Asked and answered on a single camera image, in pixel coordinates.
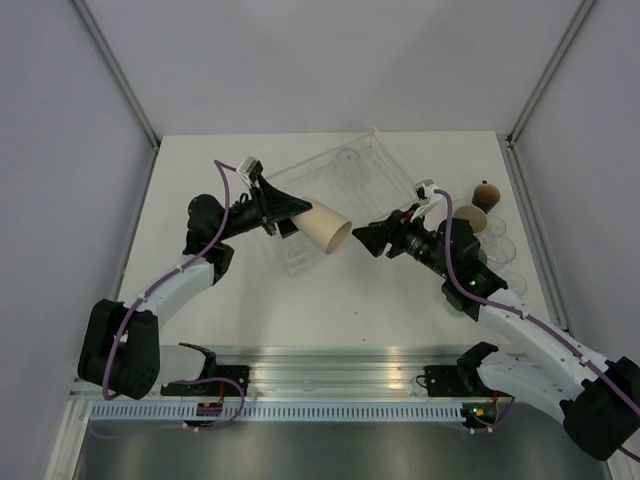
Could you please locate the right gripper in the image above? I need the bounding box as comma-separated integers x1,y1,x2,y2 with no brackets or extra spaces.
352,203,453,280

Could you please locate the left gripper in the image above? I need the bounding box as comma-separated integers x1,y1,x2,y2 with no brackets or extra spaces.
216,173,316,241

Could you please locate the peach cup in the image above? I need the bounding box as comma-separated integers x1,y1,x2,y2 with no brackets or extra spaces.
292,199,352,255

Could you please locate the white wire dish rack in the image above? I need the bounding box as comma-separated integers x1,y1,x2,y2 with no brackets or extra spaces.
264,127,426,278

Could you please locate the beige plastic cup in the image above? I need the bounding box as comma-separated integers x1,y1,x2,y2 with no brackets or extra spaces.
453,205,488,235

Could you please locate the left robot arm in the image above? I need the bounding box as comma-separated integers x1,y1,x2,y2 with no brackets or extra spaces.
77,175,312,400

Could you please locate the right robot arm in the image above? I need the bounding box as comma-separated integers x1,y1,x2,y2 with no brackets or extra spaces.
353,210,639,461

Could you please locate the clear glass in rack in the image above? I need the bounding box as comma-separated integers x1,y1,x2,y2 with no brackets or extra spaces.
334,147,361,184

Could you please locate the dark brown cup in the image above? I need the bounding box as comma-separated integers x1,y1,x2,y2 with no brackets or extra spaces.
471,180,501,214

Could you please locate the large clear glass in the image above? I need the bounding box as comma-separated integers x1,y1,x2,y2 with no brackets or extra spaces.
482,236,517,265

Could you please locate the clear glass nearest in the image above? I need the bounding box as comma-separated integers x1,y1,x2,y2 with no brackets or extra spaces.
502,272,528,297

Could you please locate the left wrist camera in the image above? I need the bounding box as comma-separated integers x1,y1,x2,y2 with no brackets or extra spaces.
236,157,263,185

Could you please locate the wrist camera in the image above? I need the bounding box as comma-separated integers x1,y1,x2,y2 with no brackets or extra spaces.
410,179,441,222
236,157,263,185

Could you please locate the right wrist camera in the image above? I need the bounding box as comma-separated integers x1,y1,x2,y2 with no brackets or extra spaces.
410,179,441,222

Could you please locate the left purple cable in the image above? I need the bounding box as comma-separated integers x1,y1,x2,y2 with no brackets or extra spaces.
89,159,247,440

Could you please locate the purple cable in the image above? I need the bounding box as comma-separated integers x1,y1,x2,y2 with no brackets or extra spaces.
432,186,640,461
89,159,247,440

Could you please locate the right frame post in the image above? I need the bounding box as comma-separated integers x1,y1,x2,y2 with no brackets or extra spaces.
505,0,601,149

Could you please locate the frame post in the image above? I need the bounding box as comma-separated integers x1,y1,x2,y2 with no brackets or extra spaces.
69,0,161,151
505,0,601,149

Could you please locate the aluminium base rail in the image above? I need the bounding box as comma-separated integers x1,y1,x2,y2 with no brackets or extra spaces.
69,344,621,401

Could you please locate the left frame post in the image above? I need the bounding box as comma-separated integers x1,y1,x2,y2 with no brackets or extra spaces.
69,0,161,151

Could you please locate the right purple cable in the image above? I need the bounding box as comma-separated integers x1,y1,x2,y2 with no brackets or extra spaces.
432,186,640,461

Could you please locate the white slotted cable duct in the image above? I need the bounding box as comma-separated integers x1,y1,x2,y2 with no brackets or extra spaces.
90,401,464,423

